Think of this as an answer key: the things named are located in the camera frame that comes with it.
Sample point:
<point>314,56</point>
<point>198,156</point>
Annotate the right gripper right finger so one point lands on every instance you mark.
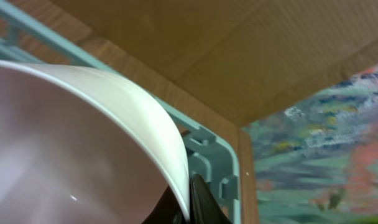
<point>204,209</point>

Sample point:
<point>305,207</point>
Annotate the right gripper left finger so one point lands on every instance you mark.
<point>166,211</point>

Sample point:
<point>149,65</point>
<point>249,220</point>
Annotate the grey bowl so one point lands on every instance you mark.
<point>82,145</point>

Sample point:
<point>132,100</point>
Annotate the grey dishwasher rack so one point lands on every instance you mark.
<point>209,155</point>

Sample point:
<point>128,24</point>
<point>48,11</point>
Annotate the colourful painting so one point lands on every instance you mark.
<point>317,161</point>

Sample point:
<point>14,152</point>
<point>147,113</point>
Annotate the cardboard backdrop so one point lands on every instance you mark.
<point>244,59</point>

